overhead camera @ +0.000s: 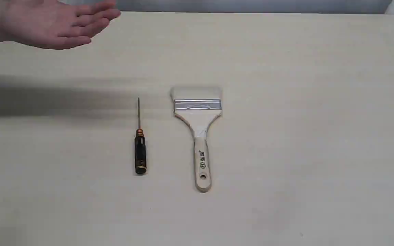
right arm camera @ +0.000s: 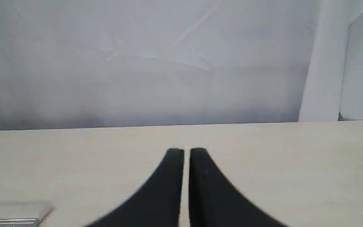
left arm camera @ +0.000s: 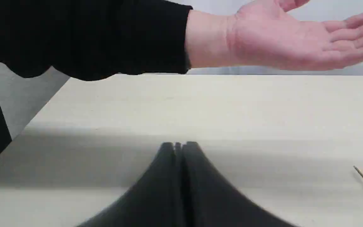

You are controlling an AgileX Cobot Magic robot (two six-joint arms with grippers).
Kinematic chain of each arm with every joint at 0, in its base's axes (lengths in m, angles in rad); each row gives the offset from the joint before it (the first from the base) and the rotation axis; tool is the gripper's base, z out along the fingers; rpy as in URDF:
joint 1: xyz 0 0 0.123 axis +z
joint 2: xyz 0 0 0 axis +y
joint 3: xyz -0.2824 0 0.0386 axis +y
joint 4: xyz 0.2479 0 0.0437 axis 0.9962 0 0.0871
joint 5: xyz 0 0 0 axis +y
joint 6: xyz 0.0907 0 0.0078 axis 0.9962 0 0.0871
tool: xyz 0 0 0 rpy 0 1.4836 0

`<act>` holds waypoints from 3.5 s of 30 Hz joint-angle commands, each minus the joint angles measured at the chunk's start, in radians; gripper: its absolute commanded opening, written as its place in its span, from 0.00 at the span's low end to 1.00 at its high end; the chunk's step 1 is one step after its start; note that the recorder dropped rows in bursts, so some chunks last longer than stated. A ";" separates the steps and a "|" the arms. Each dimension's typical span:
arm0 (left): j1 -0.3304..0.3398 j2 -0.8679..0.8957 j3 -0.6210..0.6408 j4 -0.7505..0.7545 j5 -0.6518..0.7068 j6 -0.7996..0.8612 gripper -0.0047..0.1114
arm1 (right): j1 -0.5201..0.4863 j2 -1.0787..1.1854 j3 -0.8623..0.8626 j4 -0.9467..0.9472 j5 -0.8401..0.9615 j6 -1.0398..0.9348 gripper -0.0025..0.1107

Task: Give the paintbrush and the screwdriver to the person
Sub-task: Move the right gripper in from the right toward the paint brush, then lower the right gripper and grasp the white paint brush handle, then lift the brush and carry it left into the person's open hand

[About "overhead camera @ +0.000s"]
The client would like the wide wooden paint brush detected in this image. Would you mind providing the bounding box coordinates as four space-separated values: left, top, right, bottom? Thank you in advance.
170 87 222 193

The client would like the bare human hand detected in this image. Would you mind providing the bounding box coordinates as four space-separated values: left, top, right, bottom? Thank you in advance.
0 0 121 50

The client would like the black orange precision screwdriver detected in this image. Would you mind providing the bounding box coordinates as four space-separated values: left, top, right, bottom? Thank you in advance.
134 97 147 175

